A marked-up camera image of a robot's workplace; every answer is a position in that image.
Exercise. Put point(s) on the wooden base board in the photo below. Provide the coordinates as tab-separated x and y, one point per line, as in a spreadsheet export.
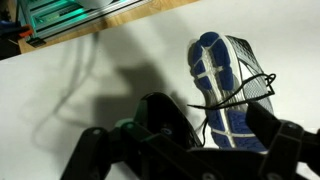
148	9

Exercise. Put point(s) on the green aluminium robot base frame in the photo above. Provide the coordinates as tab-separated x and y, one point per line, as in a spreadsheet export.
51	17

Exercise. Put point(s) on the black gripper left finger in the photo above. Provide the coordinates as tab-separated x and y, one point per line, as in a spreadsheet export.
141	115

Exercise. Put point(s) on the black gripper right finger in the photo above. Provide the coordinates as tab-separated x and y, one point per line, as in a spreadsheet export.
267	128

